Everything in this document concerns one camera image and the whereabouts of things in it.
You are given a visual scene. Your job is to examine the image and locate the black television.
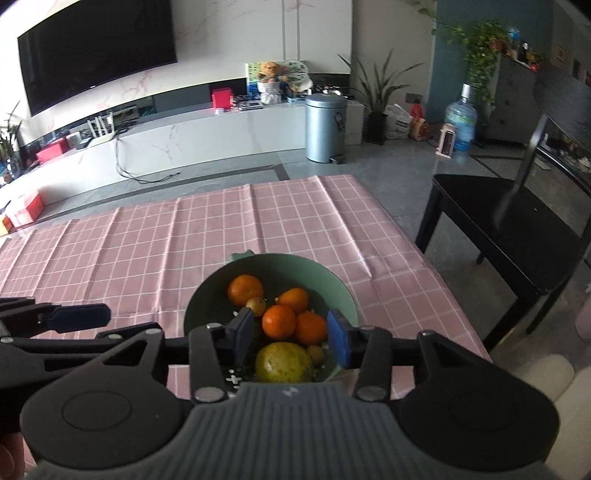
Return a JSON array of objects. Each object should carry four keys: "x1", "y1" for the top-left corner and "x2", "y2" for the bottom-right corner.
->
[{"x1": 17, "y1": 0, "x2": 178, "y2": 117}]

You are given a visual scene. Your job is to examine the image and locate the hanging green pothos plant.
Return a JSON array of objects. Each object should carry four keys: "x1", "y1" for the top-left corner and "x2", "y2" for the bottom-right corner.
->
[{"x1": 434, "y1": 0, "x2": 511, "y2": 107}]

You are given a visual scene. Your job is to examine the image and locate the potted plant black pot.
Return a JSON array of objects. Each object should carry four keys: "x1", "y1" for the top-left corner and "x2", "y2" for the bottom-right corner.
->
[{"x1": 338, "y1": 48, "x2": 423, "y2": 146}]

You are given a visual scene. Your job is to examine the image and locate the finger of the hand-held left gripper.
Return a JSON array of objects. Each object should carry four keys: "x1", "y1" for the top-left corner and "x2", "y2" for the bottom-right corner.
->
[
  {"x1": 0, "y1": 327, "x2": 141, "y2": 371},
  {"x1": 0, "y1": 298, "x2": 112, "y2": 337}
]

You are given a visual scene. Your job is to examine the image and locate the white pink small appliance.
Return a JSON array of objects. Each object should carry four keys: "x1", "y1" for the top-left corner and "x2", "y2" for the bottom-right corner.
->
[{"x1": 438, "y1": 123, "x2": 458, "y2": 160}]

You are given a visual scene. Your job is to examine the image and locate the orange mandarin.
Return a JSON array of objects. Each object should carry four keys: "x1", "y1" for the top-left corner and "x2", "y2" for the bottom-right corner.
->
[
  {"x1": 262, "y1": 305, "x2": 297, "y2": 339},
  {"x1": 276, "y1": 287, "x2": 309, "y2": 315},
  {"x1": 295, "y1": 311, "x2": 329, "y2": 346},
  {"x1": 227, "y1": 274, "x2": 265, "y2": 307}
]

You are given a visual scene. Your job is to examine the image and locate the white cushioned seat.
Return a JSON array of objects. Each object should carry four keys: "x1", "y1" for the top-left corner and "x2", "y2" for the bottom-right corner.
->
[{"x1": 503, "y1": 353, "x2": 591, "y2": 480}]

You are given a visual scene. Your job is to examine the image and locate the black wooden chair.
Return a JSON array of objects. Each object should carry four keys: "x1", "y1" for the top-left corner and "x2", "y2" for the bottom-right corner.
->
[{"x1": 414, "y1": 62, "x2": 591, "y2": 352}]

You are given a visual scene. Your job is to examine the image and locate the white plastic bag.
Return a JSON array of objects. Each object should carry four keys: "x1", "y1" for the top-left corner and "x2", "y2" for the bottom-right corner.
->
[{"x1": 385, "y1": 104, "x2": 414, "y2": 140}]

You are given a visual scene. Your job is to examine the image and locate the red and white box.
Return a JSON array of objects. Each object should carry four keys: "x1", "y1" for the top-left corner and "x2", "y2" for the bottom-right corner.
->
[{"x1": 7, "y1": 188, "x2": 46, "y2": 228}]

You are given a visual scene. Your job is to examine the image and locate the pink checked tablecloth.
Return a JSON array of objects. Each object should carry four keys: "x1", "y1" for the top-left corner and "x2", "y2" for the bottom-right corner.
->
[{"x1": 0, "y1": 174, "x2": 492, "y2": 402}]

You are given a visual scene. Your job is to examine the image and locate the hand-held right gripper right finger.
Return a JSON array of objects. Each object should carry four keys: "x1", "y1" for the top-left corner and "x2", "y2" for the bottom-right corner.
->
[{"x1": 326, "y1": 308, "x2": 491, "y2": 403}]

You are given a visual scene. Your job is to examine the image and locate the white router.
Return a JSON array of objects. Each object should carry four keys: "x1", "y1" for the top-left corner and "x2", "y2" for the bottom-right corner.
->
[{"x1": 87, "y1": 115, "x2": 115, "y2": 141}]

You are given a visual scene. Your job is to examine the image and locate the grey metal trash can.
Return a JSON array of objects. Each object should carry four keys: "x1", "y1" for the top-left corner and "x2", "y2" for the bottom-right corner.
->
[{"x1": 305, "y1": 93, "x2": 348, "y2": 164}]

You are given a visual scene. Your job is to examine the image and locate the large blue water bottle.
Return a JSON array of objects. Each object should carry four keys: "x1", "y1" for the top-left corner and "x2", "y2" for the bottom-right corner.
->
[{"x1": 444, "y1": 83, "x2": 478, "y2": 162}]

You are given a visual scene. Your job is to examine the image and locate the white marble tv console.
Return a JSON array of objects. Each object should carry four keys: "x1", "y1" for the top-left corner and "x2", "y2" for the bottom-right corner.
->
[{"x1": 0, "y1": 99, "x2": 363, "y2": 208}]

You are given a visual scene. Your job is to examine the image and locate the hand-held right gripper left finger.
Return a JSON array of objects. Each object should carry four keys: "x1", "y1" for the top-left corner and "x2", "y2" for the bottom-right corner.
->
[{"x1": 95, "y1": 307, "x2": 256, "y2": 405}]

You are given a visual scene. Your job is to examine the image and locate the white patterned fan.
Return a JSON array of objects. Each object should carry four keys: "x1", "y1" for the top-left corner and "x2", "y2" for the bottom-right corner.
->
[{"x1": 277, "y1": 59, "x2": 314, "y2": 93}]

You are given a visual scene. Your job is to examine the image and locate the black cable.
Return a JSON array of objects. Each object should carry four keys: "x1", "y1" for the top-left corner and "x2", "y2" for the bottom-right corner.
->
[{"x1": 115, "y1": 131, "x2": 183, "y2": 184}]

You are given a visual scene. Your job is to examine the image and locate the person's left hand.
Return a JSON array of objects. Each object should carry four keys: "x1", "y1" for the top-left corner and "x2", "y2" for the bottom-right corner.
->
[{"x1": 0, "y1": 434, "x2": 25, "y2": 480}]

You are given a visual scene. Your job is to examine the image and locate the plush toy in white pot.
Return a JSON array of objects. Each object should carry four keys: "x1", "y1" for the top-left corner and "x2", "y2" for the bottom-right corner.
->
[{"x1": 256, "y1": 61, "x2": 283, "y2": 106}]

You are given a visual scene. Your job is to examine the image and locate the yellow-green pear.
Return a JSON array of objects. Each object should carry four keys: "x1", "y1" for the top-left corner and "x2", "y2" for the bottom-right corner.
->
[{"x1": 255, "y1": 342, "x2": 315, "y2": 384}]

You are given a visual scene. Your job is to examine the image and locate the grey cabinet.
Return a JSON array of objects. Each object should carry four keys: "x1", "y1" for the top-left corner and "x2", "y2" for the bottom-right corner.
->
[{"x1": 485, "y1": 51, "x2": 546, "y2": 148}]

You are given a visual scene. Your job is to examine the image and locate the green bowl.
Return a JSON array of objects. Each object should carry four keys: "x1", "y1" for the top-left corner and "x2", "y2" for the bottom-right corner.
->
[{"x1": 184, "y1": 249, "x2": 358, "y2": 384}]

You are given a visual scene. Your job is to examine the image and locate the small green leafy plant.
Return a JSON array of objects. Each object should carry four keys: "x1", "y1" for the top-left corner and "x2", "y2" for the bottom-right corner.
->
[{"x1": 0, "y1": 99, "x2": 24, "y2": 181}]

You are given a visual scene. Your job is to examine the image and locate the red orange small object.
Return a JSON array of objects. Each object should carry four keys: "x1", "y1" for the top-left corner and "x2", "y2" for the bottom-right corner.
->
[{"x1": 409, "y1": 102, "x2": 430, "y2": 140}]

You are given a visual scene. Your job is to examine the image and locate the pink box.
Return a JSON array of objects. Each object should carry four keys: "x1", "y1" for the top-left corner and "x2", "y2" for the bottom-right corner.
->
[{"x1": 34, "y1": 138, "x2": 70, "y2": 163}]

